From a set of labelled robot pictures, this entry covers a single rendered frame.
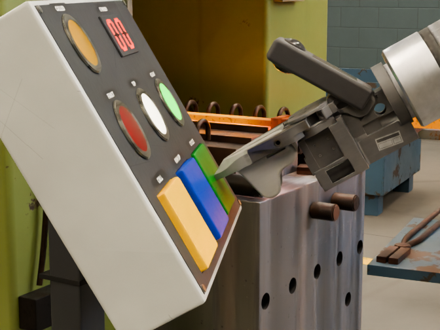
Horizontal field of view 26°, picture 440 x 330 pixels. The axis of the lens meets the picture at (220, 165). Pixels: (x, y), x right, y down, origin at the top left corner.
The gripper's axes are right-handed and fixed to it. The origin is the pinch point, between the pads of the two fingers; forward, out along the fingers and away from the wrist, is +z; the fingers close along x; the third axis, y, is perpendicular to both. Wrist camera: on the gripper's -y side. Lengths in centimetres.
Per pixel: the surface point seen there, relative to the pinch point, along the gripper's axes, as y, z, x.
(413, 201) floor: 120, -3, 443
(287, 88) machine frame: 2, -3, 80
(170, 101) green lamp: -8.8, 1.2, -0.8
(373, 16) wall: 36, -43, 853
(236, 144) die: 2.6, 3.9, 39.5
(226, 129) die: 0.5, 5.5, 47.2
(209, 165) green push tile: -0.6, 1.2, 0.5
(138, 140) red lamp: -7.7, 1.2, -21.0
